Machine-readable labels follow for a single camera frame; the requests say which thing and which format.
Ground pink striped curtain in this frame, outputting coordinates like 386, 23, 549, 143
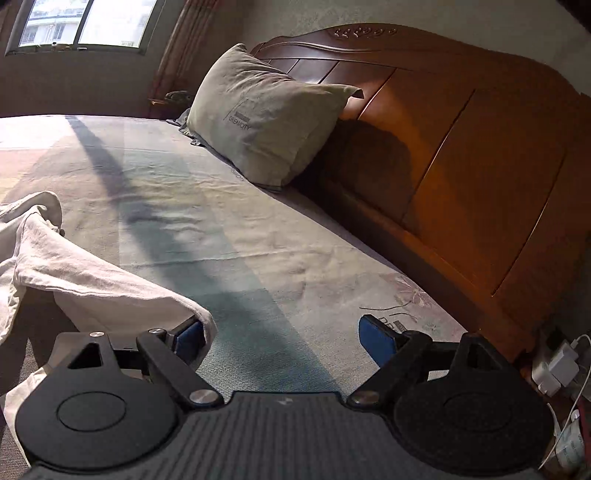
154, 0, 222, 100

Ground white charger plugs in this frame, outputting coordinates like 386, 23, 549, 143
542, 335, 591, 469

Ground floral patchwork bed sheet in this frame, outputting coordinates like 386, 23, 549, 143
0, 114, 469, 467

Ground grey-blue pillow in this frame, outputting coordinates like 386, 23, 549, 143
165, 108, 206, 146

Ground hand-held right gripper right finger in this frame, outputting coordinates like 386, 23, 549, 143
347, 314, 513, 409

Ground beige pillow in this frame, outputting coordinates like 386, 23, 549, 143
186, 43, 365, 188

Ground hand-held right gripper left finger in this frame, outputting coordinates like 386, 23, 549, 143
48, 320, 222, 409

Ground white labelled container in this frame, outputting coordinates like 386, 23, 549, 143
554, 408, 591, 476

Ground white charger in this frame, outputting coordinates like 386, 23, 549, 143
531, 339, 583, 398

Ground window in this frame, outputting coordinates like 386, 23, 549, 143
4, 0, 167, 57

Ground white printed long-sleeve shirt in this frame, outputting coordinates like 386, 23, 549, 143
0, 191, 219, 430

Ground wooden bed headboard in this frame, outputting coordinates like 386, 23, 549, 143
249, 25, 591, 365

